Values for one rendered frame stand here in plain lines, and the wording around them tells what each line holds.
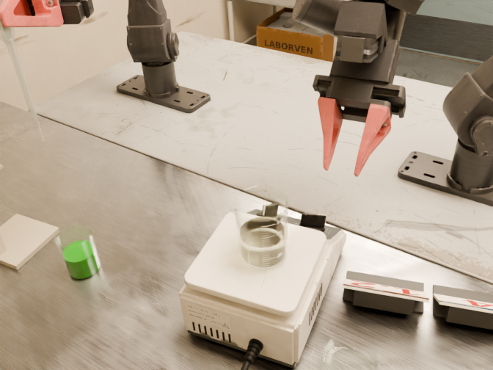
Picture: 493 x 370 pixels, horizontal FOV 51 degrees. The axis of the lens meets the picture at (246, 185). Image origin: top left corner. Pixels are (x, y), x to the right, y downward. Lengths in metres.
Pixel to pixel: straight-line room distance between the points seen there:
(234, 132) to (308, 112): 0.15
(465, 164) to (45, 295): 0.58
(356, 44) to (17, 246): 0.50
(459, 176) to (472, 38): 2.72
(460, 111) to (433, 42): 2.83
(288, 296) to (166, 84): 0.62
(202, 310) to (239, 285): 0.05
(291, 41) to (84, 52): 1.09
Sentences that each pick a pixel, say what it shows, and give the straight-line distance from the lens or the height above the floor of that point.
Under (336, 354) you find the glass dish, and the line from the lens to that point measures 0.57.
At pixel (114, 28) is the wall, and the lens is 2.34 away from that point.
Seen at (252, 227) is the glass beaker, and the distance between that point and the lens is 0.49.
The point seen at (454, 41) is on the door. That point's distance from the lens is 3.51.
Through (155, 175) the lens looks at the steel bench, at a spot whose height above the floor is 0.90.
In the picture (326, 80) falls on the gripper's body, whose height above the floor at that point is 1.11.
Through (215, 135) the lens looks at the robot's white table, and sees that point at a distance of 0.91.
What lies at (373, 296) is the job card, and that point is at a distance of 0.60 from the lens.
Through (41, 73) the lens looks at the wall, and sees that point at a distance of 2.14.
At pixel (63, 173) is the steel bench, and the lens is 0.88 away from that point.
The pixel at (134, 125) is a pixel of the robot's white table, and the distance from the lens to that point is 0.98.
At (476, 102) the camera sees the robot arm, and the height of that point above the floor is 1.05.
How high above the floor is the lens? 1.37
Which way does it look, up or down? 37 degrees down
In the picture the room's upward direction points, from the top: 3 degrees counter-clockwise
